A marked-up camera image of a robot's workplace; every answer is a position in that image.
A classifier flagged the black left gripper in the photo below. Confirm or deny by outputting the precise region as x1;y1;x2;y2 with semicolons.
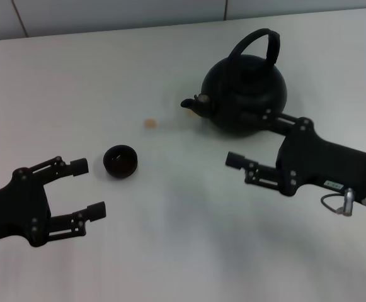
0;155;107;249

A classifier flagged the right gripper cable with metal plug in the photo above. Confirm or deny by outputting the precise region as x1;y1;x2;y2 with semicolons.
320;187;357;216

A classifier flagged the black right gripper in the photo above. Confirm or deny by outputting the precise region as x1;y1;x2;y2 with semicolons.
225;108;366;198

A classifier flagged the black round teapot with handle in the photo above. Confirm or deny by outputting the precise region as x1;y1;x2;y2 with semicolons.
180;28;289;138

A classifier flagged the small black teacup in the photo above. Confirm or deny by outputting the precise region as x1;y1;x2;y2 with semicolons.
103;144;139;179

